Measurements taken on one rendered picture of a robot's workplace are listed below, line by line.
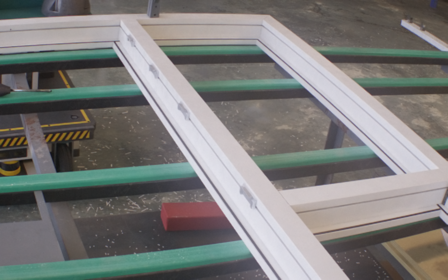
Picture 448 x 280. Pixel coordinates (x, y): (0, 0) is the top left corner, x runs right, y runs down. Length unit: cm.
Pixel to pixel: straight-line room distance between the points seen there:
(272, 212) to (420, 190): 33
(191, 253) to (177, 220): 49
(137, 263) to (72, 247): 13
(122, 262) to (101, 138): 210
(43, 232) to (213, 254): 27
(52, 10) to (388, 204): 155
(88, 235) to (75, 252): 42
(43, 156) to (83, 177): 16
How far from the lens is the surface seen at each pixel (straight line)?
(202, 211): 152
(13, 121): 248
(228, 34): 184
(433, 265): 154
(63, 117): 251
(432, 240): 162
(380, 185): 115
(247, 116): 342
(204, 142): 121
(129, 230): 149
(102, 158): 289
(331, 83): 158
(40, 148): 131
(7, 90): 142
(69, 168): 257
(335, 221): 111
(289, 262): 97
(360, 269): 152
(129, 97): 148
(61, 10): 235
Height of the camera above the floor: 149
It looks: 28 degrees down
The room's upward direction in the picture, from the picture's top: 9 degrees clockwise
